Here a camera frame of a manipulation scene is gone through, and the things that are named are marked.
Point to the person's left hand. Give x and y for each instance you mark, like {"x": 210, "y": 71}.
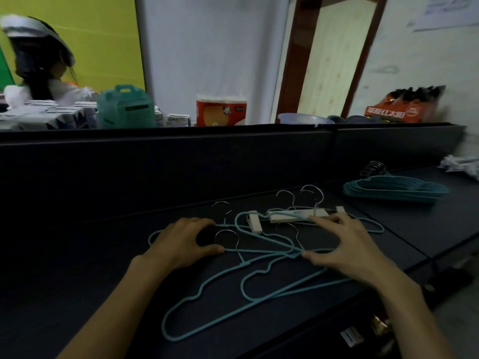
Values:
{"x": 179, "y": 243}

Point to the person's right hand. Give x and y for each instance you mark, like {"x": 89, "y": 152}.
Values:
{"x": 355, "y": 254}

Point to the stack of teal hangers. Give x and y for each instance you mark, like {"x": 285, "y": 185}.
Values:
{"x": 393, "y": 192}

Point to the pile of mixed hangers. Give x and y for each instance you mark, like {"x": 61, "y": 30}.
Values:
{"x": 288, "y": 217}

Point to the pile of white clip hangers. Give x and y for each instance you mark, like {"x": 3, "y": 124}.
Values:
{"x": 460, "y": 164}

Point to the person's left forearm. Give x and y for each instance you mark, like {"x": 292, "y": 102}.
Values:
{"x": 112, "y": 317}

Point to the person's right forearm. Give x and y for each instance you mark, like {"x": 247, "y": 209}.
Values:
{"x": 415, "y": 321}

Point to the black back panel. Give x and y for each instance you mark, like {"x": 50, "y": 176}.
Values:
{"x": 149, "y": 164}

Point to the row of white small boxes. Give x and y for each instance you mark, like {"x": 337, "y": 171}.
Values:
{"x": 177, "y": 120}

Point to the grey round container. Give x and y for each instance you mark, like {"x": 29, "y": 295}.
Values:
{"x": 355, "y": 119}

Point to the red tissue pack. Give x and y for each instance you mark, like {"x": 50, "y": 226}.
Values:
{"x": 220, "y": 113}

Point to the lavender plastic basin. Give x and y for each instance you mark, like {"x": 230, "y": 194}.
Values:
{"x": 303, "y": 118}

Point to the orange snack carton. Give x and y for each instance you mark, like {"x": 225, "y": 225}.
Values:
{"x": 396, "y": 112}

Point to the brown door frame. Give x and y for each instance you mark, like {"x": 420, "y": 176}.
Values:
{"x": 299, "y": 52}

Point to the yellow wall panel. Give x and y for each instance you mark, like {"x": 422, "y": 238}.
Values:
{"x": 104, "y": 33}

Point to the green wall panel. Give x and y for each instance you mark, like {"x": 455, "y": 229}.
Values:
{"x": 4, "y": 71}

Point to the white wall notice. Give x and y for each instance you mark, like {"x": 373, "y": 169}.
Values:
{"x": 449, "y": 11}

